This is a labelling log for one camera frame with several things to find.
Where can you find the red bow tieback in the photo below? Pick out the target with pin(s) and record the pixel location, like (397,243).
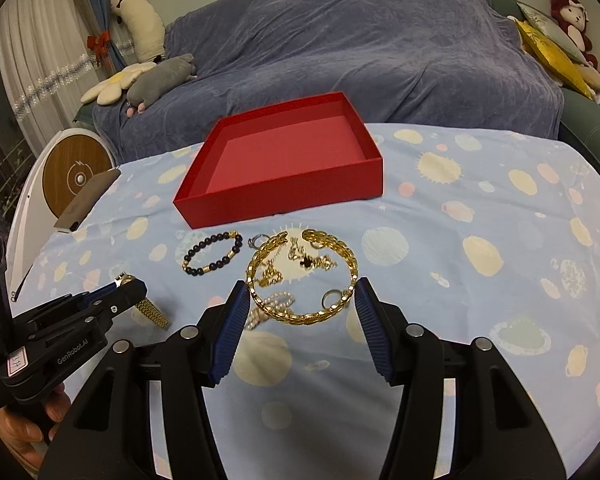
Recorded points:
(99,46)

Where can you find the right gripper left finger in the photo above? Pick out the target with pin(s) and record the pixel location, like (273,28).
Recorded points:
(202,354)

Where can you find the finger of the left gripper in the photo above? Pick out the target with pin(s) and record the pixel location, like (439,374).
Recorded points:
(119,284)
(118,301)

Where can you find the gold chain bangle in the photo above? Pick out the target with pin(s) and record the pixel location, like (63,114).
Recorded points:
(269,266)

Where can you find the white flower plush cushion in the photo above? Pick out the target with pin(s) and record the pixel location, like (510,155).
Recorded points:
(110,90)

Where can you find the green sofa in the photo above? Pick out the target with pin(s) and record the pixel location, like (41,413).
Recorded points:
(587,120)

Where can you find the blue-grey sofa cover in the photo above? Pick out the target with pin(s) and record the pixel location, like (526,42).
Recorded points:
(449,63)

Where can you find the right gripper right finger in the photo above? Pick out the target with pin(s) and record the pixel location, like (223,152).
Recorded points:
(404,353)

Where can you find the gold black flower pendant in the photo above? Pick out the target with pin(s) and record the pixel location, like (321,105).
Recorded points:
(298,253)

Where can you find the left hand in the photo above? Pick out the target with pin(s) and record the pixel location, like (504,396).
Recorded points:
(20,434)

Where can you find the grey-green cushion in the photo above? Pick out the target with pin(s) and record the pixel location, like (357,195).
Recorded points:
(551,29)

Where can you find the round wooden white device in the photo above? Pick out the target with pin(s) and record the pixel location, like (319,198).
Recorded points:
(65,165)

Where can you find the gold cushion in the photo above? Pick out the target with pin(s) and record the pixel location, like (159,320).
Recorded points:
(552,58)

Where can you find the red cardboard tray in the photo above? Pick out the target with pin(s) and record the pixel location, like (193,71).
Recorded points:
(294,155)

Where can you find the red monkey plush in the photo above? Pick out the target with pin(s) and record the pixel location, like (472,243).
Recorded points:
(572,18)

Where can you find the blue planet print tablecloth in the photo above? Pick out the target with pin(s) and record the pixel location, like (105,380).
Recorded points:
(478,233)

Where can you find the grey plush toy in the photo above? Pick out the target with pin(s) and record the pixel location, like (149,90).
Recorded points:
(152,85)

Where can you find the brown leather case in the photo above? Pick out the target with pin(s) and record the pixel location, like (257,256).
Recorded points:
(83,203)

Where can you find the white long plush toy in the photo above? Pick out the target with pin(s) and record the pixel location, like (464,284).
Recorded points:
(145,27)

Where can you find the white curtain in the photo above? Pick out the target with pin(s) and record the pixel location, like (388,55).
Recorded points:
(45,66)

